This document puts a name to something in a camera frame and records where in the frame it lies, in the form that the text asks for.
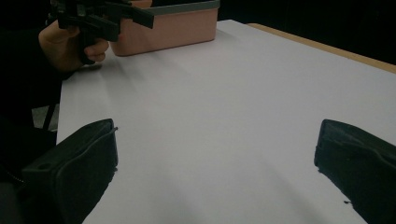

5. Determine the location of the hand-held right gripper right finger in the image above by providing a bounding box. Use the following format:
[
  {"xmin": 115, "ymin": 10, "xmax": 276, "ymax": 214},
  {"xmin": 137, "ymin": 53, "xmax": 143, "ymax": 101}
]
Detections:
[{"xmin": 313, "ymin": 119, "xmax": 396, "ymax": 224}]

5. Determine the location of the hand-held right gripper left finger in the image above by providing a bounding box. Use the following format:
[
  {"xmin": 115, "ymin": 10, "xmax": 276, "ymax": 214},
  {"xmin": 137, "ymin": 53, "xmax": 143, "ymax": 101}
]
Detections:
[{"xmin": 21, "ymin": 118, "xmax": 120, "ymax": 224}]

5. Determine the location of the pink box with grey rim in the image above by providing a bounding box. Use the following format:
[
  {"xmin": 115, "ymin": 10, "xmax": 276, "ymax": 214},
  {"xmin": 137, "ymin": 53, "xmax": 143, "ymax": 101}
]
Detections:
[{"xmin": 108, "ymin": 0, "xmax": 221, "ymax": 58}]

